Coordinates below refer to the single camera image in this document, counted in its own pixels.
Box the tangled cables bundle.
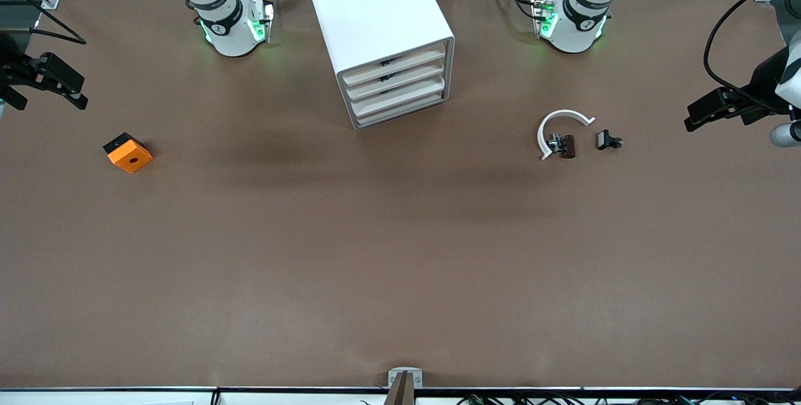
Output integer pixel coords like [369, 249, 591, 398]
[457, 392, 801, 405]

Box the orange and black box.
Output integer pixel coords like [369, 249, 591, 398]
[103, 132, 154, 174]

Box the brown table cover sheet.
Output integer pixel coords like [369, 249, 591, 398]
[0, 0, 801, 390]

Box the dark brown small component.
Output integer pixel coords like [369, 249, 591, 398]
[548, 133, 578, 160]

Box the white curved plastic part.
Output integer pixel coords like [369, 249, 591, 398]
[537, 109, 596, 161]

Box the black table edge rail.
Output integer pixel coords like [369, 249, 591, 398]
[0, 385, 801, 393]

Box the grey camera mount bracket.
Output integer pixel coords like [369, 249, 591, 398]
[388, 367, 424, 405]

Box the white table edge panel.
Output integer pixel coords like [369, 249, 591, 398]
[0, 391, 389, 405]

